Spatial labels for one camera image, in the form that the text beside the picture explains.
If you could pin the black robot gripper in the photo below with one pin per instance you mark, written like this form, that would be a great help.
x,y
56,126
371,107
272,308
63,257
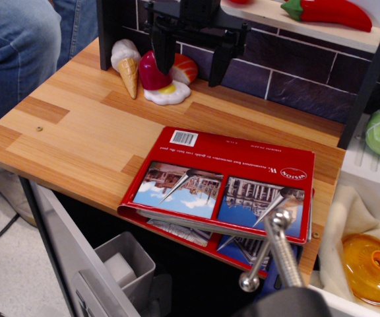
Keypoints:
x,y
195,22

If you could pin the red spiral-bound guide book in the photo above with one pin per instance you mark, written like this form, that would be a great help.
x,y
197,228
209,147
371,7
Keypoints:
x,y
213,192

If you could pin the toy salmon sushi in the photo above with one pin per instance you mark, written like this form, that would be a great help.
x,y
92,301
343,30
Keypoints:
x,y
184,69

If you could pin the toy fried egg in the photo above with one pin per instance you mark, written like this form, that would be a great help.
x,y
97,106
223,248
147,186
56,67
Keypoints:
x,y
174,93

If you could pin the red toy on shelf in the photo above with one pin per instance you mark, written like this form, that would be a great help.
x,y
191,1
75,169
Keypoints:
x,y
240,2

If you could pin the dark red toy fruit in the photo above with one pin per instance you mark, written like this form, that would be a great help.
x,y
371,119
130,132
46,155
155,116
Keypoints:
x,y
151,77

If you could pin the toy ice cream cone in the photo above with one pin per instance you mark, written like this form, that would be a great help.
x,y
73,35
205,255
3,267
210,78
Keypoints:
x,y
125,60

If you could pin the red toy chili pepper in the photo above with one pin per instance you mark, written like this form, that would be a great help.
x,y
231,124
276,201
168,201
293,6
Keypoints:
x,y
339,12

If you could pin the person leg in blue jeans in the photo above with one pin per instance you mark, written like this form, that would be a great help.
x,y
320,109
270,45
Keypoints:
x,y
36,39

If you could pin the white dish rack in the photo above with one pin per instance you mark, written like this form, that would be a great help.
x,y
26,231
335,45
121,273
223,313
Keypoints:
x,y
360,161

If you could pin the cream cloth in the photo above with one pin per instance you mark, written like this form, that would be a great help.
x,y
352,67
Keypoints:
x,y
348,215

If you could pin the grey plastic bin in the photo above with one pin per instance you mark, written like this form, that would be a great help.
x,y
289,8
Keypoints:
x,y
130,266

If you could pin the grey cabinet door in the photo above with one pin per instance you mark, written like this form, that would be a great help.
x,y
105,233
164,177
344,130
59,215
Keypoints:
x,y
86,284

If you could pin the orange glass lid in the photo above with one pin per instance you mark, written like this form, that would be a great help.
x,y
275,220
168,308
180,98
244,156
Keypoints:
x,y
361,254

